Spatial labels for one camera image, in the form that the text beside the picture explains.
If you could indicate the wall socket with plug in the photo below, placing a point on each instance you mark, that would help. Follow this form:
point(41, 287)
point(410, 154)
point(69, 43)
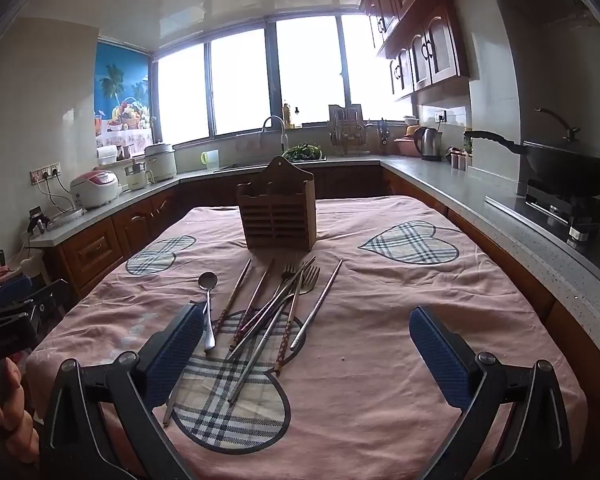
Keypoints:
point(441, 116)

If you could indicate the small white electric pot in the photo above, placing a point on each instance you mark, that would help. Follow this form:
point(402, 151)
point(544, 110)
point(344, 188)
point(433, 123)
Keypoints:
point(139, 176)

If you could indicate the orange bowl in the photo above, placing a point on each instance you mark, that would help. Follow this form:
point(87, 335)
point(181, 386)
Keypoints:
point(413, 131)

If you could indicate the small black device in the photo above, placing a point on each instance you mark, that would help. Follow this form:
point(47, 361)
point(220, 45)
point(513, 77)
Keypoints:
point(39, 220)

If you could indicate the wooden utensil holder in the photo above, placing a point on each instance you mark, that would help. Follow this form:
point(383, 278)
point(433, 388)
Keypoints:
point(275, 210)

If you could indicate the pink plastic basin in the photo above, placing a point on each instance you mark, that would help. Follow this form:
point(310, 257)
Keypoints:
point(405, 147)

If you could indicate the knife block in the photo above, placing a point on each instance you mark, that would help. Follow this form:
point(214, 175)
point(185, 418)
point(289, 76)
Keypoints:
point(382, 137)

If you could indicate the yellow oil bottle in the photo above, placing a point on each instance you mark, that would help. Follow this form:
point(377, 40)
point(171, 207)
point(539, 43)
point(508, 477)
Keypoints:
point(286, 116)

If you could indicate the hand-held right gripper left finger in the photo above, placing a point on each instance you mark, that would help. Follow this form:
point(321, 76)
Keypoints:
point(172, 360)

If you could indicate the white bowl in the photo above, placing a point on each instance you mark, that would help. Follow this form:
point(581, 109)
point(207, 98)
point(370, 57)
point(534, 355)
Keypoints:
point(411, 120)

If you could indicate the metal kitchen faucet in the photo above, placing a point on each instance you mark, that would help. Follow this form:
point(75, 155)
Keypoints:
point(272, 119)

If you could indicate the metal spoon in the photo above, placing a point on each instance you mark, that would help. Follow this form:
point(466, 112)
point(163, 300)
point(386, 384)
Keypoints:
point(207, 281)

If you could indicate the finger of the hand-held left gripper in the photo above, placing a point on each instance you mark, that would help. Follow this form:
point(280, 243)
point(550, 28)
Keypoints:
point(62, 287)
point(12, 291)

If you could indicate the person's left hand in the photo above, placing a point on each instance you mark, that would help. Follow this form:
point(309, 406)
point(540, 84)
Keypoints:
point(10, 415)

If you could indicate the black wok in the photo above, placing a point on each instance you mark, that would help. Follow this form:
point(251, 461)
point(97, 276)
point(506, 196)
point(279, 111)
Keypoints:
point(570, 170)

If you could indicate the steel electric kettle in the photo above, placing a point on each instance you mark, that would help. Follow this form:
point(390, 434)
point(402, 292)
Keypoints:
point(429, 144)

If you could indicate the spice jar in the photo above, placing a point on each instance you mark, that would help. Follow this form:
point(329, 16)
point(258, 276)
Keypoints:
point(459, 161)
point(453, 160)
point(464, 161)

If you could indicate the wall socket strip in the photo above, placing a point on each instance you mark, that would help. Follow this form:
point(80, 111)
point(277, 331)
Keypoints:
point(45, 173)

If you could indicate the kitchen window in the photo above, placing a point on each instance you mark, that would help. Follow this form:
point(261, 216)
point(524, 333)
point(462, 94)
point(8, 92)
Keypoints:
point(240, 85)

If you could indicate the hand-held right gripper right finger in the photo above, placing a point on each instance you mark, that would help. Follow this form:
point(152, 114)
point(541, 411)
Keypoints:
point(437, 360)

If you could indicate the patterned wooden chopstick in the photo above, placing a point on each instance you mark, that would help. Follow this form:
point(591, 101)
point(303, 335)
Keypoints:
point(234, 294)
point(287, 332)
point(254, 300)

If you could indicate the pink tablecloth with plaid hearts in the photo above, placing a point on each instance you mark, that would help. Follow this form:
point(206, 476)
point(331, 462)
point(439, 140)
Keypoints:
point(380, 310)

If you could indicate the metal dish rack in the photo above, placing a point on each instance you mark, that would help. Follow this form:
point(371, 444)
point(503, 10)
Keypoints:
point(347, 132)

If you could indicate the green leafy vegetables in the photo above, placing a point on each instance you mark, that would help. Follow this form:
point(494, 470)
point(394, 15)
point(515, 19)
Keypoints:
point(302, 151)

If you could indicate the wooden wall cabinets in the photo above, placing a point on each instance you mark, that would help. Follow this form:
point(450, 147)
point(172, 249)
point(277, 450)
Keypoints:
point(430, 45)

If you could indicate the kitchen sink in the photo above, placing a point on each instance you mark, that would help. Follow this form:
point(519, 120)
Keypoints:
point(250, 165)

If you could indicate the beach print window blind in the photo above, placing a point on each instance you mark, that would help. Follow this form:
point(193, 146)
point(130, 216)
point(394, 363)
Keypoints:
point(122, 85)

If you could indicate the white electric cooker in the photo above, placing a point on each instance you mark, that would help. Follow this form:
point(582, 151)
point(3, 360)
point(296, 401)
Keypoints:
point(161, 160)

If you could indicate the white and red rice cooker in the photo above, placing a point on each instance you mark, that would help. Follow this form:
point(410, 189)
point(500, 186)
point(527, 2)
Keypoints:
point(94, 187)

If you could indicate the green plastic cup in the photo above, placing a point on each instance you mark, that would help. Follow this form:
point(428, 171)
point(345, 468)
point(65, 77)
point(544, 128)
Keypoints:
point(211, 159)

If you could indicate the gas stove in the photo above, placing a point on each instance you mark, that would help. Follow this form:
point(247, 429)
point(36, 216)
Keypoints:
point(560, 210)

